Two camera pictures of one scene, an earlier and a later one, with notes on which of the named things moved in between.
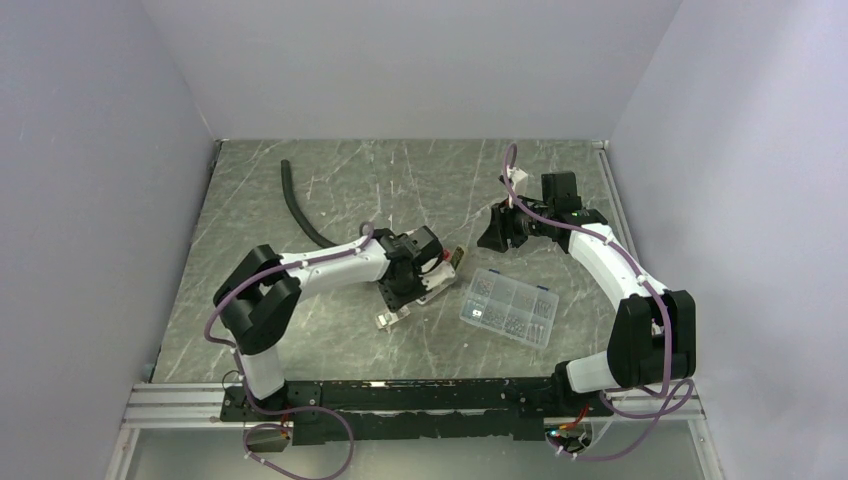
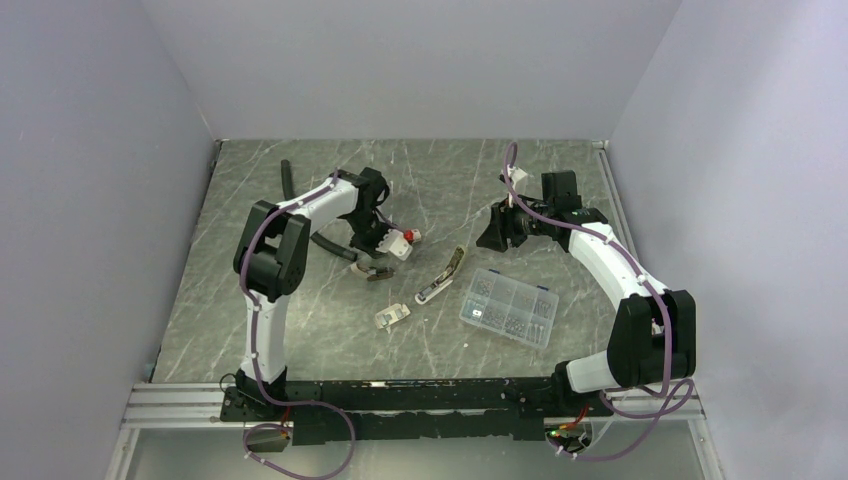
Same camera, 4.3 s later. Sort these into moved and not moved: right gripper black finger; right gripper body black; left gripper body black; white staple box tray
Moved: left gripper body black
Not moved: right gripper body black; right gripper black finger; white staple box tray
